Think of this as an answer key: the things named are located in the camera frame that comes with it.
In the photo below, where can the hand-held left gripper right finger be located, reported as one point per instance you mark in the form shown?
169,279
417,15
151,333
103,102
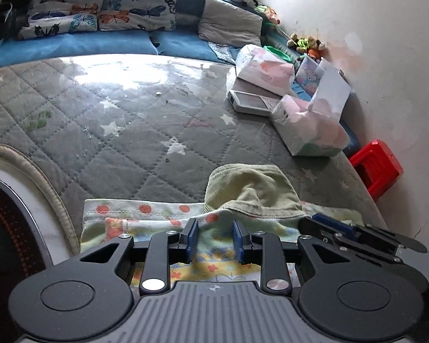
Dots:
237,237

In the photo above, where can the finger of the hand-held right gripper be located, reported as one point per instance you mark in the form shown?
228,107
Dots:
329,219
351,232

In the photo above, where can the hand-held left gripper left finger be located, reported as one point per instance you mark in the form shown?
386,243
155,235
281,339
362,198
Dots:
192,235

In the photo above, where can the colourful patterned cloth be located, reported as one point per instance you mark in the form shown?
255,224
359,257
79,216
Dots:
146,218

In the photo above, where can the red plastic stool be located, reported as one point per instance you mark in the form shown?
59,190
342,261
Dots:
377,168

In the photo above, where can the blue box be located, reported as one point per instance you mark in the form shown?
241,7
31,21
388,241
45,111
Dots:
352,139

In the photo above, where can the pink tissue pack in bag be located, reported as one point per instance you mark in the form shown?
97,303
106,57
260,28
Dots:
307,132
264,68

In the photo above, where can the white paper box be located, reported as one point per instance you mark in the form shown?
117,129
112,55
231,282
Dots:
334,85

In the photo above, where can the white flat device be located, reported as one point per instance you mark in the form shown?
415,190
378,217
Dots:
250,103

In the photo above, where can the cartoon print box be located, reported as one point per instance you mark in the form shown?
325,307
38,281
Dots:
307,75

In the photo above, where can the beige round mat rim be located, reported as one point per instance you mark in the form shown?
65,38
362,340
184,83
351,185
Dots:
39,185

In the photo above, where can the orange small toy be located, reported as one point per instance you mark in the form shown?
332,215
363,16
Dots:
313,54

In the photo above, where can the brown plush toy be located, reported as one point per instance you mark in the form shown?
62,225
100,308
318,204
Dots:
307,42

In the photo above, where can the blue white patterned cloth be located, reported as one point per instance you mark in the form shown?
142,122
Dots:
223,51

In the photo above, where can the grey pillow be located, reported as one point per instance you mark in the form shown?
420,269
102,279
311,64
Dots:
228,25

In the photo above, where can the pink green plush toy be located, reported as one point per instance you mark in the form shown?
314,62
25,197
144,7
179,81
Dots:
270,14

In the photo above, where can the blue sofa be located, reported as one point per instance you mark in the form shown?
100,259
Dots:
93,44

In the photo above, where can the butterfly print pillow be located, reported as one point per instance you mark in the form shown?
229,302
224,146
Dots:
60,10
139,3

